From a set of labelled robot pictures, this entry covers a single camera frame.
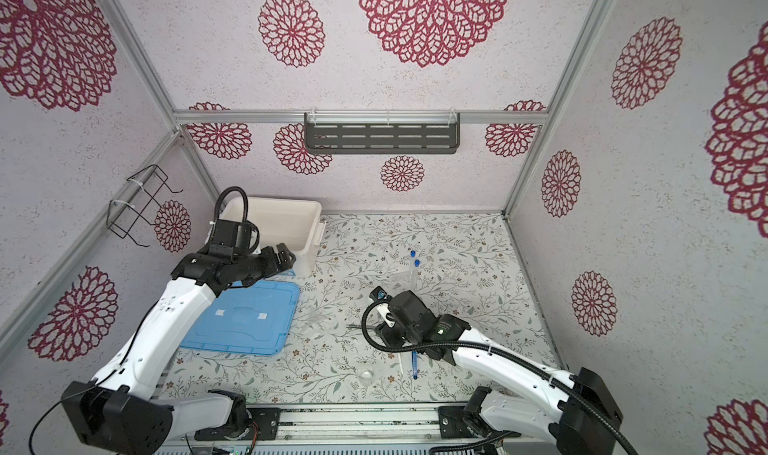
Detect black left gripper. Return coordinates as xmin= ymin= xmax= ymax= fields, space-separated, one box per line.
xmin=236 ymin=240 xmax=297 ymax=287

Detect blue capped test tube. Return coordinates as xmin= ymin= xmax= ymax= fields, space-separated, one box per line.
xmin=409 ymin=259 xmax=421 ymax=292
xmin=408 ymin=250 xmax=420 ymax=291

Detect white plastic storage bin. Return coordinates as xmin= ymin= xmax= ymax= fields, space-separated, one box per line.
xmin=206 ymin=196 xmax=328 ymax=279

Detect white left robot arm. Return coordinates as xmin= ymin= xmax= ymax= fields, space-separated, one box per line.
xmin=61 ymin=243 xmax=296 ymax=454

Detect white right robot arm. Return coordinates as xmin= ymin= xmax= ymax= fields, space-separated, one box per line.
xmin=361 ymin=286 xmax=636 ymax=454

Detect blue pen dropper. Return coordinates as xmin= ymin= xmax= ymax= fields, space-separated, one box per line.
xmin=411 ymin=351 xmax=419 ymax=380

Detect blue plastic bin lid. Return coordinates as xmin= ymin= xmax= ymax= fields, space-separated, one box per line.
xmin=180 ymin=280 xmax=300 ymax=356

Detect metal tweezers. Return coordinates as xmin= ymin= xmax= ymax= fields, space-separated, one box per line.
xmin=346 ymin=324 xmax=376 ymax=331

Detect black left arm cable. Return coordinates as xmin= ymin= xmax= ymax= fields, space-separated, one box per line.
xmin=212 ymin=185 xmax=260 ymax=255

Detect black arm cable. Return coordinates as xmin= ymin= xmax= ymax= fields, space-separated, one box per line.
xmin=360 ymin=298 xmax=640 ymax=455
xmin=212 ymin=185 xmax=260 ymax=255

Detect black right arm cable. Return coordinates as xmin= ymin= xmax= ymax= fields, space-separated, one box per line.
xmin=360 ymin=298 xmax=640 ymax=455

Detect black wire wall rack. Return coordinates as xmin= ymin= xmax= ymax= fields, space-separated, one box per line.
xmin=105 ymin=164 xmax=183 ymax=248

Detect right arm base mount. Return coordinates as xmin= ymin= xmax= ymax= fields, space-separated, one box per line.
xmin=437 ymin=405 xmax=488 ymax=440

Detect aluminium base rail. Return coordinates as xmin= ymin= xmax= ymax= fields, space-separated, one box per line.
xmin=149 ymin=400 xmax=611 ymax=455

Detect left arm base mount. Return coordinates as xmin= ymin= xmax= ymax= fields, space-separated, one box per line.
xmin=193 ymin=407 xmax=282 ymax=442

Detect grey wall shelf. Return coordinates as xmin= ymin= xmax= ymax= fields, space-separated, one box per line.
xmin=304 ymin=112 xmax=461 ymax=155

